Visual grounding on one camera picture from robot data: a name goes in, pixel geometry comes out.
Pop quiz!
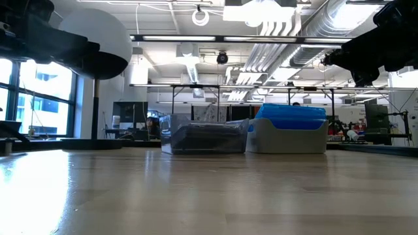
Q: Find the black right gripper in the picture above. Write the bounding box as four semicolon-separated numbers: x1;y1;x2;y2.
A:
321;0;418;87

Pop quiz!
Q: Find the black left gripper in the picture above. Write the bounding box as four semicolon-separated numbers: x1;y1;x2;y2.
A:
0;12;101;67

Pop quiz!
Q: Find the black clear jewel case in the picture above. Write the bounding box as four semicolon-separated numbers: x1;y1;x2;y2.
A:
182;120;246;133
170;140;246;155
170;129;246;144

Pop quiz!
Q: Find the white globe table lamp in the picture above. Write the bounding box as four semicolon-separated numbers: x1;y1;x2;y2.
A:
58;8;133;151

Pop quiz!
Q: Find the large window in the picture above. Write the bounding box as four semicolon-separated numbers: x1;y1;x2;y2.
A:
0;58;79;138

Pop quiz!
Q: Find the black equipment box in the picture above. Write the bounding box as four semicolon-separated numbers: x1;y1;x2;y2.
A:
364;103;392;146

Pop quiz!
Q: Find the black cabinet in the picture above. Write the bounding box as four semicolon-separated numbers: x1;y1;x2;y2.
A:
112;101;149;131

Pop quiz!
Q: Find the white plastic bin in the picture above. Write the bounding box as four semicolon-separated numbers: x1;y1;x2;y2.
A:
245;117;329;155

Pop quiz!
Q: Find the black overhead light bar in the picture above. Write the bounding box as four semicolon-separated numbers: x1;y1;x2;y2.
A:
129;33;354;44

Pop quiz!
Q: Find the silver ventilation duct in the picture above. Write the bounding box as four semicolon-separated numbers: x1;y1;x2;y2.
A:
289;0;370;68

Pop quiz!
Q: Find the white cable coil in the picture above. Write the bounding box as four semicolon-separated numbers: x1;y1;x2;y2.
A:
191;8;210;27

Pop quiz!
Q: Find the black background workbench frame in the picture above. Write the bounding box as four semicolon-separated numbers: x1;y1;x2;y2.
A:
169;84;336;122

